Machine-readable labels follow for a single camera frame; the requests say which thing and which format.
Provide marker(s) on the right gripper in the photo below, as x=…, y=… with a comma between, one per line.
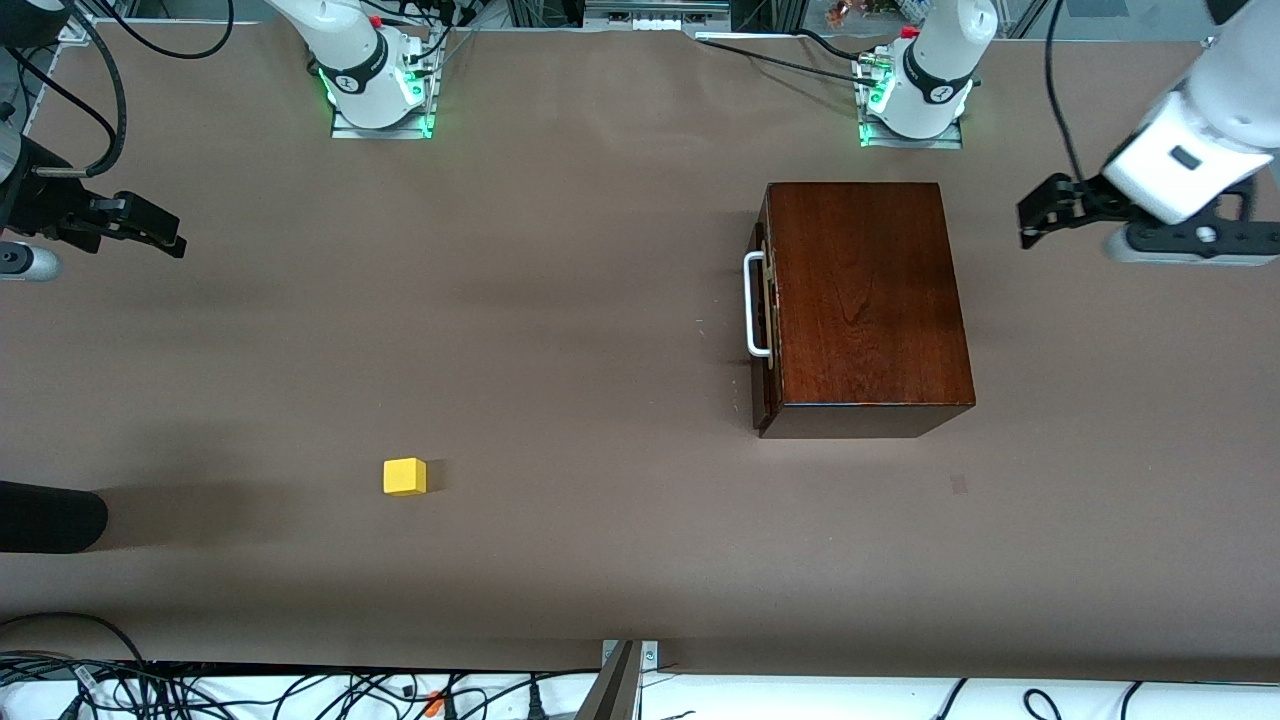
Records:
x=40, y=205

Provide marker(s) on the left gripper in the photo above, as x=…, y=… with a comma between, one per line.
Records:
x=1088, y=197

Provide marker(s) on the aluminium frame rail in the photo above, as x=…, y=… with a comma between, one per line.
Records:
x=85, y=28

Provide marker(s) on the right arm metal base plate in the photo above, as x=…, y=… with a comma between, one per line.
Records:
x=380, y=132

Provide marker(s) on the black padded cylinder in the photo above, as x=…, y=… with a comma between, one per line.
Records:
x=50, y=517

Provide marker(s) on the colourful clutter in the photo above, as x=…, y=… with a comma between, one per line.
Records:
x=870, y=10

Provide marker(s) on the metal frame with power strip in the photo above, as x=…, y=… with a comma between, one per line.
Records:
x=655, y=10

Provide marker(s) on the dark brown wooden cabinet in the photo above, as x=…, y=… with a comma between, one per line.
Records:
x=870, y=300

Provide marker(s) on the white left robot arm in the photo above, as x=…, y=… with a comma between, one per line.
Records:
x=940, y=50

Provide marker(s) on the aluminium post with bracket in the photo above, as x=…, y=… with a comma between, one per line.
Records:
x=615, y=690

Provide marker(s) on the yellow wooden block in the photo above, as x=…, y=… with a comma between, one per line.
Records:
x=404, y=477

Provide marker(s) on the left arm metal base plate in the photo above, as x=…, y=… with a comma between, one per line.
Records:
x=910, y=142

